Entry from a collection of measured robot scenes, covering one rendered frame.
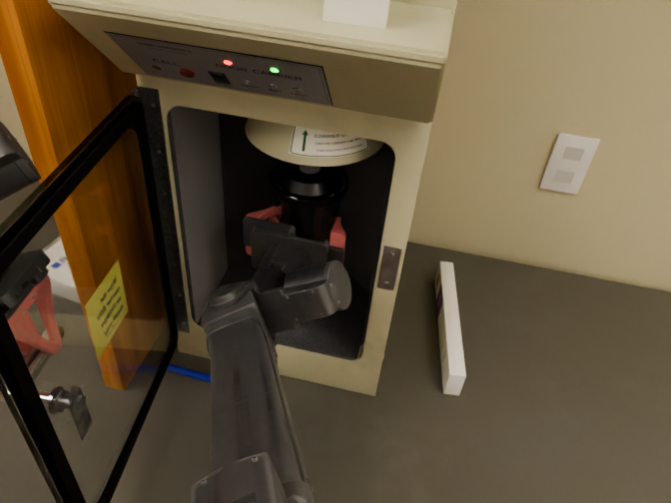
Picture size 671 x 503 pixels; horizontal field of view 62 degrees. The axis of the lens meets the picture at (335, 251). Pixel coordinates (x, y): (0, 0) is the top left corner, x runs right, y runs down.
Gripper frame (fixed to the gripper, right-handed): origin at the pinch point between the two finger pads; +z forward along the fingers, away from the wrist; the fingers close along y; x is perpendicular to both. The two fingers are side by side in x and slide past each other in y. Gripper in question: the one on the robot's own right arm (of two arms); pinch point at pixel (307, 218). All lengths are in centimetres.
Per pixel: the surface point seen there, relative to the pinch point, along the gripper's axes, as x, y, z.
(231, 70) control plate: -27.6, 3.3, -17.0
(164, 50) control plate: -29.1, 8.8, -18.5
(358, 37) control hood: -33.5, -8.6, -20.9
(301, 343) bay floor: 15.8, -2.4, -9.6
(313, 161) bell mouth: -14.8, -2.6, -8.7
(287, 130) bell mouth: -17.5, 0.8, -7.6
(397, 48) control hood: -33.3, -11.7, -21.3
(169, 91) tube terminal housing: -21.3, 13.2, -10.5
